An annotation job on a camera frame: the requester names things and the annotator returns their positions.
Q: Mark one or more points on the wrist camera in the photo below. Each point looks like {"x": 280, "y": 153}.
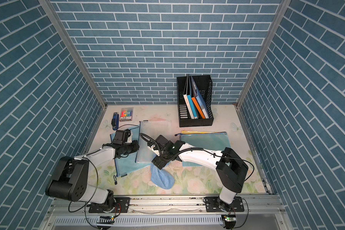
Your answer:
{"x": 161, "y": 143}
{"x": 123, "y": 135}

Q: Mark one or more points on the yellow mesh document bag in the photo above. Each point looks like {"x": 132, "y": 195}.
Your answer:
{"x": 199, "y": 132}

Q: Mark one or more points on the blue document bag far left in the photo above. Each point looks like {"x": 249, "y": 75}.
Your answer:
{"x": 127, "y": 164}

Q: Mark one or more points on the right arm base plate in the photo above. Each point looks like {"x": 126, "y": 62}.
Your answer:
{"x": 224, "y": 203}

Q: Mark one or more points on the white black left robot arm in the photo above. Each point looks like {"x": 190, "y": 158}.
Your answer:
{"x": 69, "y": 180}

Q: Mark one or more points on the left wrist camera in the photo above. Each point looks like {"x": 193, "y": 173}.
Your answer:
{"x": 123, "y": 135}

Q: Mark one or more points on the black mesh file holder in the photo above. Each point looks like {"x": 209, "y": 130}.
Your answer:
{"x": 204, "y": 84}

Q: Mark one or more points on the orange book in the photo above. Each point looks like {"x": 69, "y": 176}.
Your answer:
{"x": 198, "y": 107}

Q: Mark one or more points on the aluminium corner post left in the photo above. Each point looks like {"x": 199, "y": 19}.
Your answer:
{"x": 59, "y": 27}

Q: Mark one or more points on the blue stapler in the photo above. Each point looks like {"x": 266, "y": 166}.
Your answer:
{"x": 115, "y": 121}

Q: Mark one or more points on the blue microfiber cloth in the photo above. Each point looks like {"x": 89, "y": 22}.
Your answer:
{"x": 161, "y": 178}

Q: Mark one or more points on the colourful marker pack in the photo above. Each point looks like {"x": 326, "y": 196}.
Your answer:
{"x": 126, "y": 114}

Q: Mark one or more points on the aluminium front rail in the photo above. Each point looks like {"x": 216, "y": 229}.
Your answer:
{"x": 174, "y": 205}

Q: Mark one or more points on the blue folder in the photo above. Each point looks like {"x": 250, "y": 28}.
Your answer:
{"x": 199, "y": 98}

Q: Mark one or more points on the light blue mesh document bag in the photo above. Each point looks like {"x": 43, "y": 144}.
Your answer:
{"x": 211, "y": 141}

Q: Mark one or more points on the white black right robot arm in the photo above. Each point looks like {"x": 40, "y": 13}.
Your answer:
{"x": 231, "y": 169}

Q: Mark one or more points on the aluminium corner post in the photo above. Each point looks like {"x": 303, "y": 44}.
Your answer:
{"x": 59, "y": 27}
{"x": 264, "y": 48}

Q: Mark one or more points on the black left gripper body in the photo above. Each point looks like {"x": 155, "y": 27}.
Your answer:
{"x": 129, "y": 147}

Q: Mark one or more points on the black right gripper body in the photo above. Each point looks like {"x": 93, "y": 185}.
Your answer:
{"x": 162, "y": 159}

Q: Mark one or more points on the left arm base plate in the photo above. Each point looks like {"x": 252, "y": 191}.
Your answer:
{"x": 115, "y": 204}

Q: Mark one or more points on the teal book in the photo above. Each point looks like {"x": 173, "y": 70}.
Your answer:
{"x": 192, "y": 107}

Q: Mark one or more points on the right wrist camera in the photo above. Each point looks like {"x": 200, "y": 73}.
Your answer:
{"x": 161, "y": 143}

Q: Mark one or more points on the aluminium corner post right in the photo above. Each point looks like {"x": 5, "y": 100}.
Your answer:
{"x": 264, "y": 48}

